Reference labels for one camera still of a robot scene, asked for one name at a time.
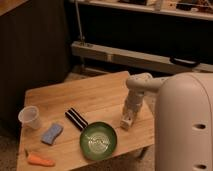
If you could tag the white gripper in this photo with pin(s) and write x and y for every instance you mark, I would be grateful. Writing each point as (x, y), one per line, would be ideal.
(131, 108)

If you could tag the white plastic bottle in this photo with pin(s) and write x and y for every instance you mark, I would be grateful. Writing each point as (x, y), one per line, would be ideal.
(126, 125)

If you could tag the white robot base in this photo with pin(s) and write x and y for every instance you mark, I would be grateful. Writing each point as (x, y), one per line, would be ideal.
(184, 123)

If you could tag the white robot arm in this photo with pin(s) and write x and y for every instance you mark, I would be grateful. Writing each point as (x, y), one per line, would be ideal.
(138, 85)

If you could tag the green ceramic bowl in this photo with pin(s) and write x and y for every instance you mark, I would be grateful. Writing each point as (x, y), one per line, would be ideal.
(98, 141)

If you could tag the wooden table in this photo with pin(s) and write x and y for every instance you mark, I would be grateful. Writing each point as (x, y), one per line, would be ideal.
(98, 98)

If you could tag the black white striped cloth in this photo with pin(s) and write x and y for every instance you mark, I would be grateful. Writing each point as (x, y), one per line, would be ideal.
(76, 119)

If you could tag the blue sponge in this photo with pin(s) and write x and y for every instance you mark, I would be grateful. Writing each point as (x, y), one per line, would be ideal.
(49, 136)

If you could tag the clear plastic cup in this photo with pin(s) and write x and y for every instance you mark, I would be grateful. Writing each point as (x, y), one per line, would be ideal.
(30, 116)

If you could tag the metal pole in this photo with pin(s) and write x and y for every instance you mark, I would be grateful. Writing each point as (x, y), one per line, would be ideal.
(82, 39)

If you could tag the orange carrot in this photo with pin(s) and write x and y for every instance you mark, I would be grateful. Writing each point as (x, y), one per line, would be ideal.
(36, 159)

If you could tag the dark wooden cabinet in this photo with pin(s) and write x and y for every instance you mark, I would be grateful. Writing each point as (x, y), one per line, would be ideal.
(33, 53)

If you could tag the cluttered shelf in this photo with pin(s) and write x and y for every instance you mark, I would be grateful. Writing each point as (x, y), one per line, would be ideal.
(155, 7)

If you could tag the grey metal rail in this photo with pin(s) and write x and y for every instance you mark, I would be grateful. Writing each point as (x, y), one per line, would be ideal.
(133, 59)

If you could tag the black handle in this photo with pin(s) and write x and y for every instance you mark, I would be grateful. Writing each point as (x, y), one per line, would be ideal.
(184, 63)

